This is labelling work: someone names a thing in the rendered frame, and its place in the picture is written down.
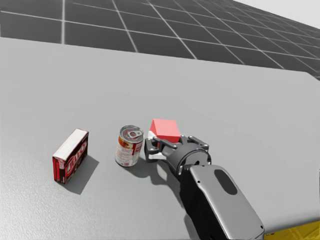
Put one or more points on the pink cube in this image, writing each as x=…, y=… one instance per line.
x=166, y=130

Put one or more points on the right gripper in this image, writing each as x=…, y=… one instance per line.
x=187, y=157

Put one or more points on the red carton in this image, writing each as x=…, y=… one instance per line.
x=72, y=160

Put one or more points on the red and white can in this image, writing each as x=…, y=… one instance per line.
x=128, y=147

